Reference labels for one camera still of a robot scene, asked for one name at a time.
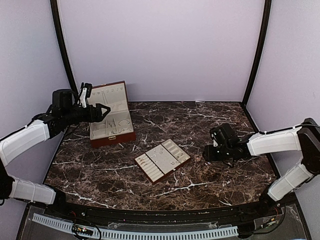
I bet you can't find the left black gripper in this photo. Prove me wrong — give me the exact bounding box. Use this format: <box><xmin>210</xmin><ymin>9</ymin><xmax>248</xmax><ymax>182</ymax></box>
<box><xmin>62</xmin><ymin>103</ymin><xmax>110</xmax><ymax>126</ymax></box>

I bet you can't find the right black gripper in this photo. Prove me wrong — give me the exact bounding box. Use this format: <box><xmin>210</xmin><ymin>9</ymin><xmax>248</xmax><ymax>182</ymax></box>
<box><xmin>202</xmin><ymin>144</ymin><xmax>233</xmax><ymax>161</ymax></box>

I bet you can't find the beige jewelry tray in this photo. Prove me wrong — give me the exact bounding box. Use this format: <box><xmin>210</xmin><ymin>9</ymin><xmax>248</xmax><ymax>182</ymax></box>
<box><xmin>134</xmin><ymin>139</ymin><xmax>191</xmax><ymax>185</ymax></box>

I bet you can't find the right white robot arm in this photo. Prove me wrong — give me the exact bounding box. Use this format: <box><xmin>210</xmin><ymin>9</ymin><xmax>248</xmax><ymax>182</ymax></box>
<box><xmin>202</xmin><ymin>118</ymin><xmax>320</xmax><ymax>217</ymax></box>

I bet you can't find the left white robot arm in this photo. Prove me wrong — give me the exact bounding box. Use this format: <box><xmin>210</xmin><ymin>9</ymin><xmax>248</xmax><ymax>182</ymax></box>
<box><xmin>0</xmin><ymin>83</ymin><xmax>111</xmax><ymax>218</ymax></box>

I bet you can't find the wooden jewelry box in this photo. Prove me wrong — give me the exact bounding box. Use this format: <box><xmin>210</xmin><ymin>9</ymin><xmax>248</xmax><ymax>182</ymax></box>
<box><xmin>87</xmin><ymin>81</ymin><xmax>136</xmax><ymax>148</ymax></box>

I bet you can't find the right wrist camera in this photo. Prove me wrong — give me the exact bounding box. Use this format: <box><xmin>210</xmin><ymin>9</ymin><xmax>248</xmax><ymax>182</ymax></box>
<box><xmin>209</xmin><ymin>127</ymin><xmax>219</xmax><ymax>147</ymax></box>

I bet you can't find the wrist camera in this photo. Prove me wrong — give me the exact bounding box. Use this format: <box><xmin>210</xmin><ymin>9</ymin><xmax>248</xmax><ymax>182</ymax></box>
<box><xmin>209</xmin><ymin>127</ymin><xmax>219</xmax><ymax>147</ymax></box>
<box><xmin>77</xmin><ymin>82</ymin><xmax>93</xmax><ymax>108</ymax></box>

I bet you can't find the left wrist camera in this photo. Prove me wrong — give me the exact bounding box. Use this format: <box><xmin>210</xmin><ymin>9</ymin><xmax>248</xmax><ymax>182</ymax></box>
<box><xmin>77</xmin><ymin>82</ymin><xmax>93</xmax><ymax>108</ymax></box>

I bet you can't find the black front rail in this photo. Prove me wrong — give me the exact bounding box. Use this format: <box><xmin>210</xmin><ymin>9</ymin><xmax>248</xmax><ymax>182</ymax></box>
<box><xmin>27</xmin><ymin>193</ymin><xmax>298</xmax><ymax>226</ymax></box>

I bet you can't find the white slotted cable duct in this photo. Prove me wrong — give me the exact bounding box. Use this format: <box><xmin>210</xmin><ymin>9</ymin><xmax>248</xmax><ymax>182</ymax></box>
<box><xmin>31</xmin><ymin>213</ymin><xmax>239</xmax><ymax>240</ymax></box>

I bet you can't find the left black frame post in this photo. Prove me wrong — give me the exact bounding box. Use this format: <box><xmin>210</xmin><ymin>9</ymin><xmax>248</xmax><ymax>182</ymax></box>
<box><xmin>49</xmin><ymin>0</ymin><xmax>78</xmax><ymax>92</ymax></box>

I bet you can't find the black frame post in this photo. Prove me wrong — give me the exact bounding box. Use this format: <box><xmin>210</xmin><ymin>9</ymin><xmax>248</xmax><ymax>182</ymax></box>
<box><xmin>49</xmin><ymin>0</ymin><xmax>78</xmax><ymax>92</ymax></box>
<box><xmin>241</xmin><ymin>0</ymin><xmax>272</xmax><ymax>108</ymax></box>

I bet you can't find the right black frame post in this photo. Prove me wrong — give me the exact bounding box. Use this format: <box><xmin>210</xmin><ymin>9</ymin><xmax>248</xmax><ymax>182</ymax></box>
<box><xmin>241</xmin><ymin>0</ymin><xmax>272</xmax><ymax>108</ymax></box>

